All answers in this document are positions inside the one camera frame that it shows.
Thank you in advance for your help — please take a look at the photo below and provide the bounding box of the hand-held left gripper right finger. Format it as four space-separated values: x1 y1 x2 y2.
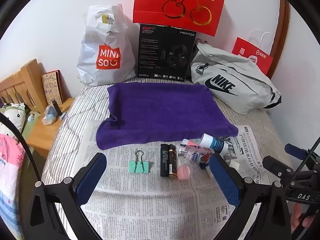
209 152 293 240

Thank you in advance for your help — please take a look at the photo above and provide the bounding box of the white blue bottle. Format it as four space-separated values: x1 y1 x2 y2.
201 133 229 155

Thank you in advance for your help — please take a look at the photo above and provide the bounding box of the wooden headboard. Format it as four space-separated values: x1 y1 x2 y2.
0 59 48 108

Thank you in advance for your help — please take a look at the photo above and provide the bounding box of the pale green cloth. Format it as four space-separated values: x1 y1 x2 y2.
22 111 42 140

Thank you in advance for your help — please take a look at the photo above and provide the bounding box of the white plastic shopping bag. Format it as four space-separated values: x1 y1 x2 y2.
76 4 137 87

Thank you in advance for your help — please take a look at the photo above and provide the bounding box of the black gold lipstick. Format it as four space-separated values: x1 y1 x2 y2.
168 144 178 177

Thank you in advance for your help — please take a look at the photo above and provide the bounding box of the white dotted pillow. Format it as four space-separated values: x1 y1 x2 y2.
0 104 28 140

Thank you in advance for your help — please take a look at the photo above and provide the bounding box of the newspaper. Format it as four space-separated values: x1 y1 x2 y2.
80 120 267 240

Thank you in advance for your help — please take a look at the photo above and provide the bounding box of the grey waist bag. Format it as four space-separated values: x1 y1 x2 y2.
190 40 282 115

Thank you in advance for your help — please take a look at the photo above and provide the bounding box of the red gift bag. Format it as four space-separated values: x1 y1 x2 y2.
132 0 228 37

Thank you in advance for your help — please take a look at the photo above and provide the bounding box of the patterned notebook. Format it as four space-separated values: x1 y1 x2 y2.
41 69 65 105

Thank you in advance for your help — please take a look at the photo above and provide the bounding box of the black cable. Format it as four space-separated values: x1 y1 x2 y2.
0 112 44 183
282 137 320 192

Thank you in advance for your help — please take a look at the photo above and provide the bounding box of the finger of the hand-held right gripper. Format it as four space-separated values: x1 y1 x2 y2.
262 155 320 188
284 143 320 173

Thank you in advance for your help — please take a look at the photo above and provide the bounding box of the blue white tissue pack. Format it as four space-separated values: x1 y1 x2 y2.
41 105 59 125

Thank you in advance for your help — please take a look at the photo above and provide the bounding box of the green binder clip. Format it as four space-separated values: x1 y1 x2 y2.
128 149 150 173

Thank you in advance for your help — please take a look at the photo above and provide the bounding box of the purple towel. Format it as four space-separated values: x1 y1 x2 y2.
96 81 239 150

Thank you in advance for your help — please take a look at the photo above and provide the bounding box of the red paper bag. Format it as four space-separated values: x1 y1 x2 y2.
231 26 274 77

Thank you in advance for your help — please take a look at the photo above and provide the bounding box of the pink tube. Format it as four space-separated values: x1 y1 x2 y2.
182 138 203 147

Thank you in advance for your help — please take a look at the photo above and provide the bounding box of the black headset box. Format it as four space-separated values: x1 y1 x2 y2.
136 24 197 82

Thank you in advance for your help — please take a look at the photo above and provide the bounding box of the person's right hand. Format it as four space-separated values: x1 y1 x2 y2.
291 202 317 234

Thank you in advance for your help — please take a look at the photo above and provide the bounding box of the wooden nightstand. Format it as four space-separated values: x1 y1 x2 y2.
26 97 75 158

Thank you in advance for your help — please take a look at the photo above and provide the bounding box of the clear bottle with blue cap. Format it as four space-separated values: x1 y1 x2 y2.
178 142 216 170

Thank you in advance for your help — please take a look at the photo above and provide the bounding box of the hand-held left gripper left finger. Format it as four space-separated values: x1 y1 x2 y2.
24 152 108 240

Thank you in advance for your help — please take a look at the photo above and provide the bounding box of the black rectangular device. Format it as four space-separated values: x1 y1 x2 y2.
51 99 62 120

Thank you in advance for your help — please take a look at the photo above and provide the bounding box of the wooden door frame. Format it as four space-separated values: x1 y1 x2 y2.
270 0 292 78

